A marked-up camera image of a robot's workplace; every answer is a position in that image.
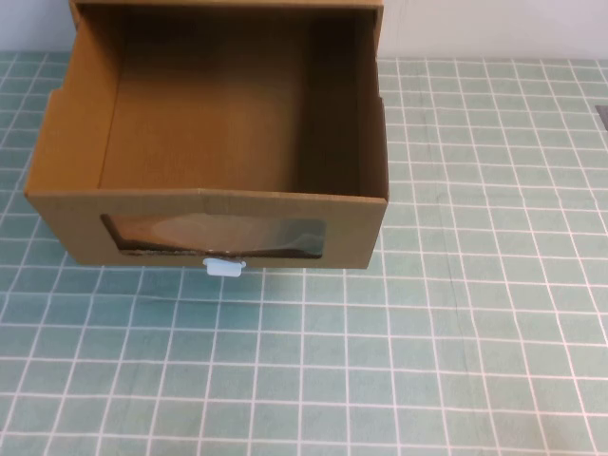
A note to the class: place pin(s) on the brown cardboard windowed drawer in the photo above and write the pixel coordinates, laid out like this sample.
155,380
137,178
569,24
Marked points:
66,157

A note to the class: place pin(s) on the brown cardboard box sleeve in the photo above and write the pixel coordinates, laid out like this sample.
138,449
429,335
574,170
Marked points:
379,10

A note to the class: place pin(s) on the green white checked tablecloth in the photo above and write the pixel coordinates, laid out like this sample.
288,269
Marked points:
427,332

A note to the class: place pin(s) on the dark grey flat object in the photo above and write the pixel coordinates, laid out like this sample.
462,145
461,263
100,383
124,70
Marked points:
603,116

